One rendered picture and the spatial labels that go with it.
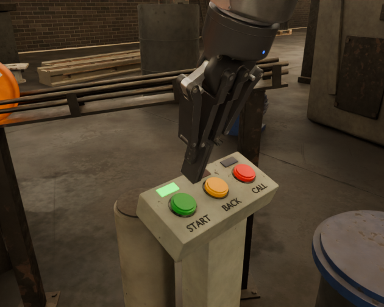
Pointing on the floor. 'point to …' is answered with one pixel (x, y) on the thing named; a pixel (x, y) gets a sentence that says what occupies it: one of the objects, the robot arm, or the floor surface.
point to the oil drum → (168, 38)
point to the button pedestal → (208, 231)
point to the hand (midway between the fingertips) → (196, 158)
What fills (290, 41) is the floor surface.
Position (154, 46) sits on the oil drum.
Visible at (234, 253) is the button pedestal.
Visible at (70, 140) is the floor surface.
